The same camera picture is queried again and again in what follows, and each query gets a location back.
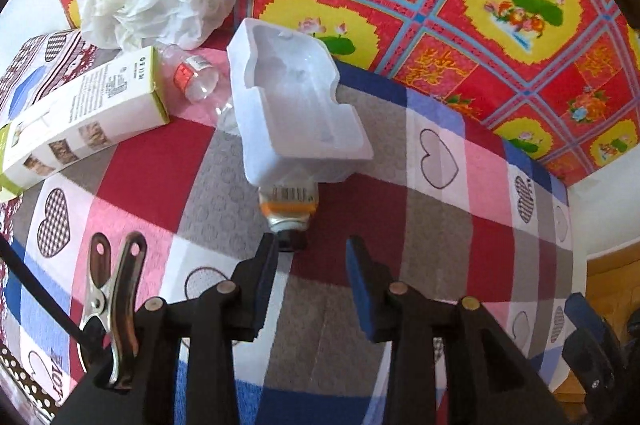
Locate plaid heart blanket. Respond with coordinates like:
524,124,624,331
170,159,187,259
0,45,588,425

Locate black cable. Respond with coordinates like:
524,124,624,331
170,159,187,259
0,232,91,346

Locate clear plastic bottle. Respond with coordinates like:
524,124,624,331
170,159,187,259
160,42,241,136

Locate white foam packing tray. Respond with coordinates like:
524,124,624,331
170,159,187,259
226,18,375,186

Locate white green cardboard box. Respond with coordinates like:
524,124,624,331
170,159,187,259
0,45,171,198

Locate metal spring clamp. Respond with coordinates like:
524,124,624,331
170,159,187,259
80,231,148,393

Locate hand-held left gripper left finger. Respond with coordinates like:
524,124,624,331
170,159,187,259
50,232,280,425

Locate orange label tube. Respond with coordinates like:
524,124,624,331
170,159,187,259
257,182,321,253

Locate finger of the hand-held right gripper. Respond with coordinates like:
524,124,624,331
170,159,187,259
561,329,621,406
564,292,613,341

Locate red floral wall cloth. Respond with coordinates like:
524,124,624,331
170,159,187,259
42,0,640,186

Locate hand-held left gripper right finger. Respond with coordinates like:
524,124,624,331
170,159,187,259
346,235,568,425

